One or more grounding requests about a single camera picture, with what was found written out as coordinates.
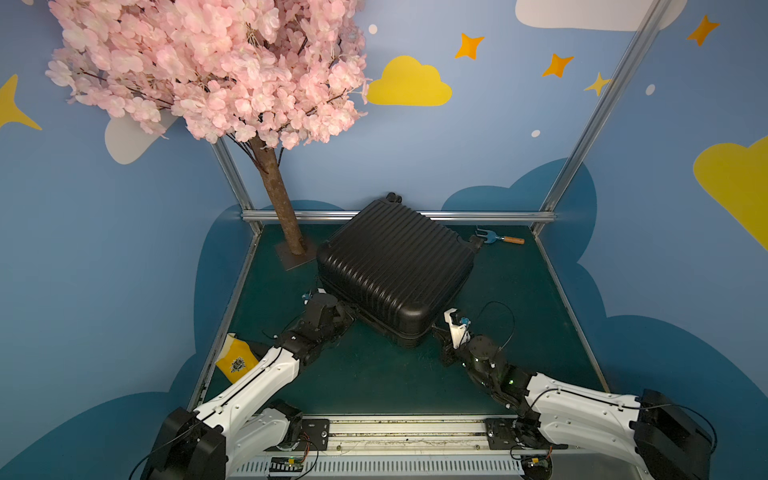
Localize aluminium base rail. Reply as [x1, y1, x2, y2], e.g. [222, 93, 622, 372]
[226, 415, 647, 479]

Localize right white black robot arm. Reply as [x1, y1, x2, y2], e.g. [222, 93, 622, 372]
[434, 329, 717, 479]

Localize horizontal aluminium back frame bar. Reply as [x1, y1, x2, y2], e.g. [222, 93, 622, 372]
[241, 210, 556, 224]

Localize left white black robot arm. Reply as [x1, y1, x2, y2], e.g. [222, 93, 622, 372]
[130, 292, 354, 479]

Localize right aluminium frame post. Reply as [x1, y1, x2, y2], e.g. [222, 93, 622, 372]
[539, 0, 673, 223]

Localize black round connector box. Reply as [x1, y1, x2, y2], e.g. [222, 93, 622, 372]
[520, 456, 553, 480]

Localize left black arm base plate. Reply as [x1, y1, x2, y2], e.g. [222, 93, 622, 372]
[277, 418, 330, 452]

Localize left aluminium frame post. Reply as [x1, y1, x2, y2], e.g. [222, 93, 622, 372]
[211, 140, 263, 236]

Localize small green circuit board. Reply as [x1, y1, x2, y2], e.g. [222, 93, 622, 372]
[268, 456, 305, 476]

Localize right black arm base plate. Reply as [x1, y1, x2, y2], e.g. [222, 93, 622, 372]
[484, 417, 568, 450]

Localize black ribbed hard-shell suitcase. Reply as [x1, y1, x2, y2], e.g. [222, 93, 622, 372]
[316, 192, 482, 348]

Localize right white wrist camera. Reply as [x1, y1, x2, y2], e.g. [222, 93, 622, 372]
[443, 308, 471, 350]

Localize pink artificial cherry blossom tree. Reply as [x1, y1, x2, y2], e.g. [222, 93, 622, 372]
[47, 0, 368, 258]

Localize blue garden fork, wooden handle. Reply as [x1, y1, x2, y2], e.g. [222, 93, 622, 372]
[475, 227, 525, 245]

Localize aluminium frame post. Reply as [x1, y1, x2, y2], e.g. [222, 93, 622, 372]
[539, 0, 673, 223]
[211, 140, 263, 236]

